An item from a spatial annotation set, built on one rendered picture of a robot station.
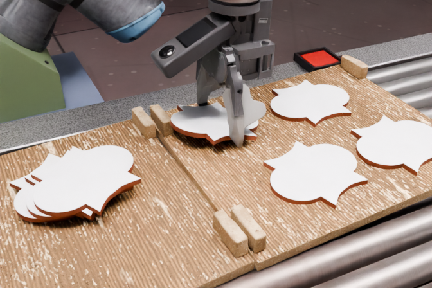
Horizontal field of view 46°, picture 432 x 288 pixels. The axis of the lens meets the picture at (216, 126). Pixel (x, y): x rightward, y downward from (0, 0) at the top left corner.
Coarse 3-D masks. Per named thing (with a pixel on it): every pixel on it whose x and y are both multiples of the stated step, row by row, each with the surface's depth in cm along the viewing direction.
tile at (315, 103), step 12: (300, 84) 90; (312, 84) 90; (324, 84) 90; (276, 96) 87; (288, 96) 87; (300, 96) 87; (312, 96) 87; (324, 96) 87; (336, 96) 87; (348, 96) 87; (276, 108) 84; (288, 108) 84; (300, 108) 84; (312, 108) 84; (324, 108) 84; (336, 108) 84; (288, 120) 82; (300, 120) 82; (312, 120) 81
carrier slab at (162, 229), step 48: (48, 144) 77; (96, 144) 77; (144, 144) 77; (0, 192) 68; (144, 192) 68; (192, 192) 68; (0, 240) 61; (48, 240) 61; (96, 240) 61; (144, 240) 61; (192, 240) 61
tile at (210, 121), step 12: (180, 108) 81; (192, 108) 81; (204, 108) 82; (216, 108) 82; (180, 120) 76; (192, 120) 77; (204, 120) 77; (216, 120) 78; (180, 132) 74; (192, 132) 73; (204, 132) 74; (216, 132) 74; (228, 132) 75; (252, 132) 76
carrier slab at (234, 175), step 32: (256, 96) 89; (352, 96) 89; (384, 96) 89; (288, 128) 80; (320, 128) 80; (352, 128) 80; (192, 160) 74; (224, 160) 74; (256, 160) 74; (224, 192) 68; (256, 192) 68; (352, 192) 68; (384, 192) 68; (416, 192) 68; (288, 224) 63; (320, 224) 63; (352, 224) 63; (256, 256) 58; (288, 256) 60
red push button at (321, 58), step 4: (316, 52) 105; (320, 52) 105; (324, 52) 105; (304, 56) 103; (308, 56) 103; (312, 56) 103; (316, 56) 103; (320, 56) 103; (324, 56) 103; (328, 56) 103; (308, 60) 102; (312, 60) 102; (316, 60) 102; (320, 60) 102; (324, 60) 102; (328, 60) 102; (332, 60) 102; (336, 60) 102; (312, 64) 100; (316, 64) 100; (320, 64) 100; (324, 64) 100
